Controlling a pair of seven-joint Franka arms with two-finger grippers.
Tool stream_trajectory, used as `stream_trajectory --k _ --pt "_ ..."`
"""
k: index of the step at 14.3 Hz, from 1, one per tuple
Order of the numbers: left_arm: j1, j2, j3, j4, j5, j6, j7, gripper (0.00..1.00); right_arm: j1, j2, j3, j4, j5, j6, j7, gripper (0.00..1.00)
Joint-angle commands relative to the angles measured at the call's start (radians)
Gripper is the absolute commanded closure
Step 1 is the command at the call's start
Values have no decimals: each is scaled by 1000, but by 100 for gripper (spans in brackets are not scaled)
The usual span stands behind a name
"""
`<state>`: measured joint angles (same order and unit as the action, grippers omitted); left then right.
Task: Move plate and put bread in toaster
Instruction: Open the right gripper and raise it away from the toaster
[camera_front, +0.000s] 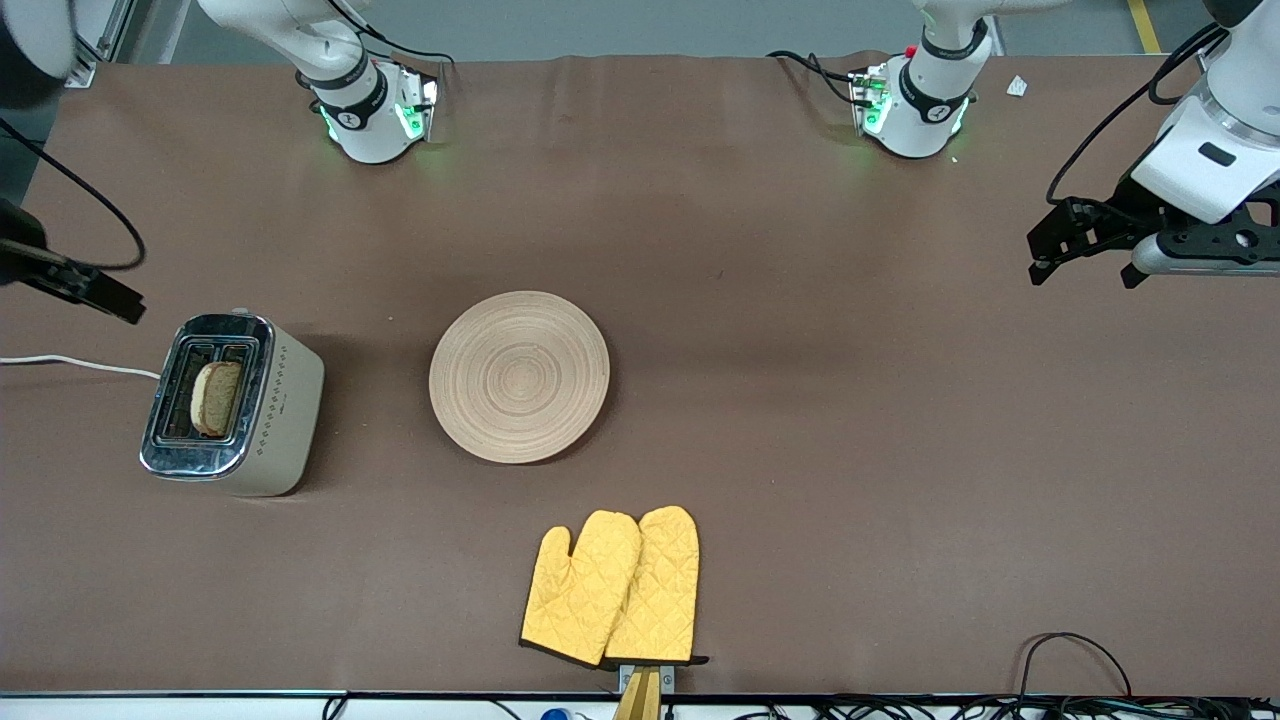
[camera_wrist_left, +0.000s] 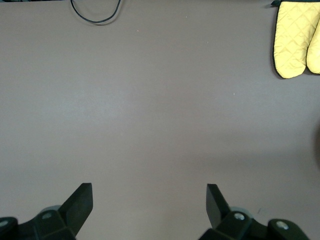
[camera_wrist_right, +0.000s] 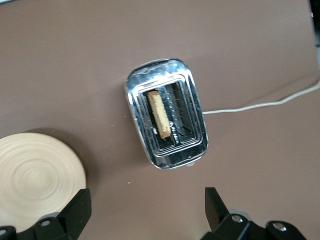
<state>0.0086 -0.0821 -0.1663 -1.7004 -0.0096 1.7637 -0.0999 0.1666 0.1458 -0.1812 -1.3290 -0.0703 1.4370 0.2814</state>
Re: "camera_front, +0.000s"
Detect black cable bundle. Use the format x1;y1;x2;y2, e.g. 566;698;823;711
740;695;1280;720

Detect looped black cable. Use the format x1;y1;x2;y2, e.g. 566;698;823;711
1018;631;1134;701

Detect small metal clamp bracket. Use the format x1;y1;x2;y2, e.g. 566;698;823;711
617;662;677;696

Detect yellow oven mitt with thumb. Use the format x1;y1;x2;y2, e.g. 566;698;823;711
519;510;643;669

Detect yellow quilted oven mitt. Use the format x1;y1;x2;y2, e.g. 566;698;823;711
604;505;711;667

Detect brown table cover sheet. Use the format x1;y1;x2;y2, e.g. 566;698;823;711
0;50;1280;698

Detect brown bread slice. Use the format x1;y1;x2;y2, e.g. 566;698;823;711
189;360;245;439

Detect round wooden plate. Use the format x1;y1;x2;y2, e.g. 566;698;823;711
428;290;611;465

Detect white toaster power cord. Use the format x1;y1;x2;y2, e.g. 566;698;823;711
0;353;163;382

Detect metal base bracket green light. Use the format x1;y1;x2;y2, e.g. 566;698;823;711
393;65;442;143
848;62;893;138

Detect black arm base cable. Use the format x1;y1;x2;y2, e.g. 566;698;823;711
318;0;456;96
766;49;861;107

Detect chrome and cream toaster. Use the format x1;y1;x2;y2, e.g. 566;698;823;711
138;305;326;498

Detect yellowish wooden block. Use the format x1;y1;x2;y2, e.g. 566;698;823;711
612;668;663;720

